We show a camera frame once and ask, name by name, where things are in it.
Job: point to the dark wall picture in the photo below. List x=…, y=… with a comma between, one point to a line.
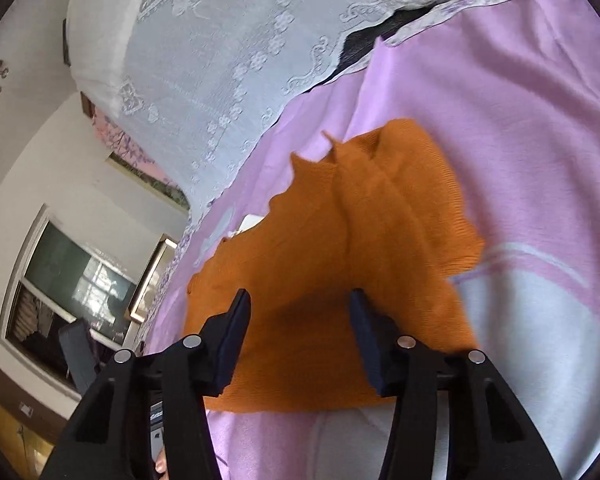
x=150, y=185

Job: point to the person's left hand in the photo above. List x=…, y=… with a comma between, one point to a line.
x=161, y=465

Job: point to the dark grey panel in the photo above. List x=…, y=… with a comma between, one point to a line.
x=80, y=355

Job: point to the wooden picture frame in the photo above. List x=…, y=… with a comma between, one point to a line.
x=152, y=280

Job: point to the dark wooden board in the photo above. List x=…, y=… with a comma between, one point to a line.
x=86, y=104

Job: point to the white wall socket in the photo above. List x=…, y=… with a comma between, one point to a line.
x=25, y=409

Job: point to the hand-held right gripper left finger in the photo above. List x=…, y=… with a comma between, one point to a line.
x=232, y=340

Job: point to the white framed window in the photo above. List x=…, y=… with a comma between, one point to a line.
x=65, y=265

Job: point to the pink floral quilt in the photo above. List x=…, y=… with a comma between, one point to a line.
x=125, y=145

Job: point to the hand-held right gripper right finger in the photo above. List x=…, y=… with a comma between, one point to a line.
x=367, y=345

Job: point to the orange knitted cat cardigan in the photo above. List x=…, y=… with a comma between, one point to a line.
x=320, y=240

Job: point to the white lace cover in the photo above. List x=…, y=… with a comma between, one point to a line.
x=205, y=50

